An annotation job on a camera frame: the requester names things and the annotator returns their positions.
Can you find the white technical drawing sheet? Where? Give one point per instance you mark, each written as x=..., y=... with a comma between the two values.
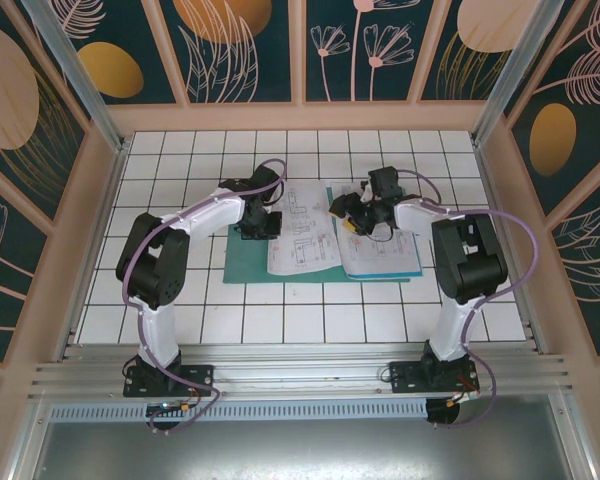
x=300, y=240

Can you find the white paper files stack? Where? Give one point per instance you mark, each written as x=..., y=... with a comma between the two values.
x=380, y=250

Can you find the blue backing sheet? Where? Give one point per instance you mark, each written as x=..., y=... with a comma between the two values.
x=385, y=274

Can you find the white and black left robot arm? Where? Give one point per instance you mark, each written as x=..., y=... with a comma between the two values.
x=155, y=260

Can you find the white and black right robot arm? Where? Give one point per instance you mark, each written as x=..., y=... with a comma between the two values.
x=472, y=260

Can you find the small green circuit board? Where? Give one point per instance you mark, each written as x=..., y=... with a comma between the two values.
x=167, y=408

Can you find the grey metal shelf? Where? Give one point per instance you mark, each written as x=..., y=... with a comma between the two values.
x=300, y=450

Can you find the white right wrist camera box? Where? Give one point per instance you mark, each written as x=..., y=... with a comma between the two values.
x=366, y=193

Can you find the aluminium side rail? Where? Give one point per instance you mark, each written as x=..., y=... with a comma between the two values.
x=510, y=190
x=92, y=255

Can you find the aluminium mounting rail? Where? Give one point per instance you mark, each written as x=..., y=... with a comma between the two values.
x=300, y=365

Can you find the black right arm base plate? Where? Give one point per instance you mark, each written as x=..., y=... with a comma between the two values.
x=405, y=377

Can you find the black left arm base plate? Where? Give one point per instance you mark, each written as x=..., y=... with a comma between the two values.
x=200, y=375

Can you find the aluminium corner post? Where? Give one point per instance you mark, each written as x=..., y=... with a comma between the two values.
x=82, y=85
x=507, y=75

